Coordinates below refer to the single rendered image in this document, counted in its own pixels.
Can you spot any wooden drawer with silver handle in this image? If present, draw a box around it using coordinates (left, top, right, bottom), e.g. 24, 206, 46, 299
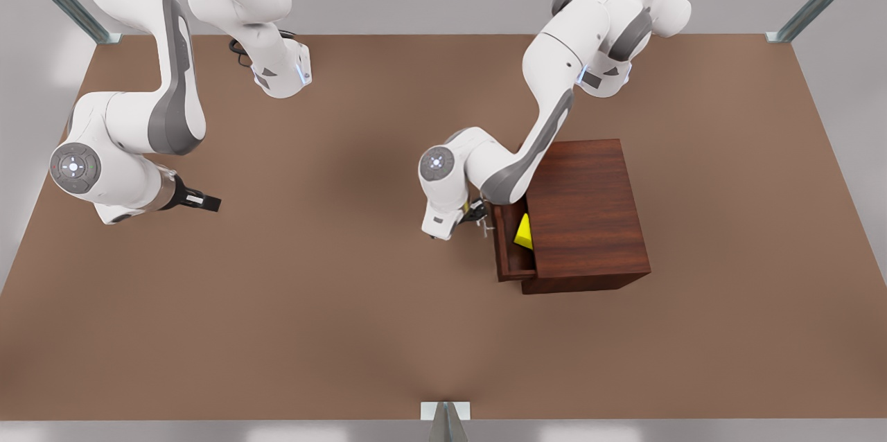
480, 197, 538, 283

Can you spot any dark wooden cabinet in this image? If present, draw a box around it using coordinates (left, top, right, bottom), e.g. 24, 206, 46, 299
518, 139, 652, 295

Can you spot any yellow wedge-shaped block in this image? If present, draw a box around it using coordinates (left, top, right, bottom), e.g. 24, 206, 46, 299
513, 213, 535, 251

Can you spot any black cable loop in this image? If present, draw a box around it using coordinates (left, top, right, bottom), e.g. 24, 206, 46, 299
228, 29, 297, 70

